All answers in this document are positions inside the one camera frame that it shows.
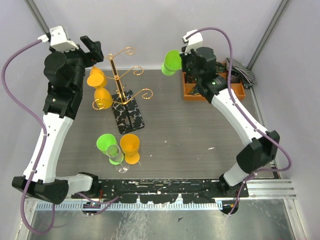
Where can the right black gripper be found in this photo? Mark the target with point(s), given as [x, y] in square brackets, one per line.
[184, 56]

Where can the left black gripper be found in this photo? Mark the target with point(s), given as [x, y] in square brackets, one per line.
[95, 55]

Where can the green goblet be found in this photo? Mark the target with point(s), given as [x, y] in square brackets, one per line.
[104, 141]
[172, 63]

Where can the orange goblet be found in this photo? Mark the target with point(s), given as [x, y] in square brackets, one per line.
[97, 78]
[102, 99]
[130, 145]

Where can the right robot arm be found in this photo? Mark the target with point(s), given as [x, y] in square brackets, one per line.
[259, 144]

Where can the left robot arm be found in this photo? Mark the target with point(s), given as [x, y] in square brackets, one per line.
[65, 71]

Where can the clear wine glass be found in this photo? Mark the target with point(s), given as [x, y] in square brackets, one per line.
[116, 155]

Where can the orange compartment tray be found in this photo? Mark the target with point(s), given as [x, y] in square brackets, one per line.
[190, 93]

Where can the striped cloth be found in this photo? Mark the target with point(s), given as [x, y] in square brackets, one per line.
[241, 72]

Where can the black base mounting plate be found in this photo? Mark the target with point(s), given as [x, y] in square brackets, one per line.
[160, 191]

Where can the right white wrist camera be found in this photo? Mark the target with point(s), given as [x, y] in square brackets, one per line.
[192, 41]

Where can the grey cable duct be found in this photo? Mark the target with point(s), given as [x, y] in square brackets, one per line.
[178, 205]

